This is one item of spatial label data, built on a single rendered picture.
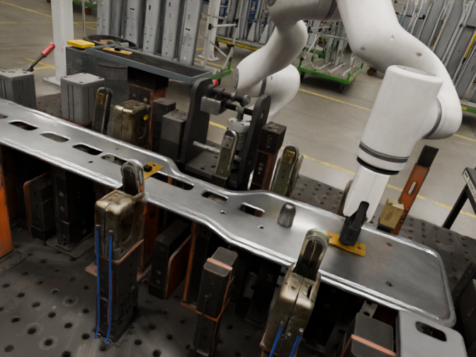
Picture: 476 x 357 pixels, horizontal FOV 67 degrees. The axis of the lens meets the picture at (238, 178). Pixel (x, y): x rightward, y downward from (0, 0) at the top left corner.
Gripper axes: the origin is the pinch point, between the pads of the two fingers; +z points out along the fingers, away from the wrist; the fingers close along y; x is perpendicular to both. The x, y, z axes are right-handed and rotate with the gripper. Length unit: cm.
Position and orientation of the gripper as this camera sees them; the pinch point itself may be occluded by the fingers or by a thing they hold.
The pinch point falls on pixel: (350, 231)
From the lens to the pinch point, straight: 74.5
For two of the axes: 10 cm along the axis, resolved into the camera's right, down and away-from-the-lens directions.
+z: -1.8, 8.6, 4.7
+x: 9.1, 3.2, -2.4
